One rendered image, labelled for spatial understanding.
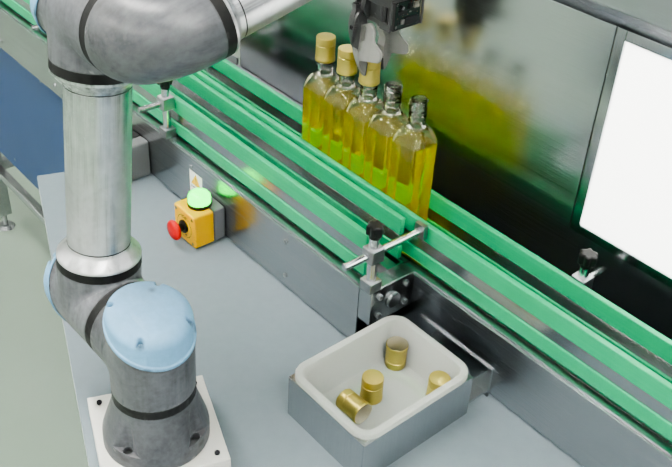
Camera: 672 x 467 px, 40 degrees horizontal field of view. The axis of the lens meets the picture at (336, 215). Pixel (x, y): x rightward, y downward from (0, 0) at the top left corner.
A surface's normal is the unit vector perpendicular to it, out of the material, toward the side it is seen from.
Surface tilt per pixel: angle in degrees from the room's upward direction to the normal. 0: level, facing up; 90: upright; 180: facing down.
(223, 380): 0
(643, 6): 90
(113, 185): 90
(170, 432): 72
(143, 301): 8
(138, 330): 8
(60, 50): 85
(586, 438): 90
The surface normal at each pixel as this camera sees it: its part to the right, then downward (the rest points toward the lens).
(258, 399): 0.05, -0.82
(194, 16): 0.31, -0.05
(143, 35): -0.03, 0.23
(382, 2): -0.76, 0.33
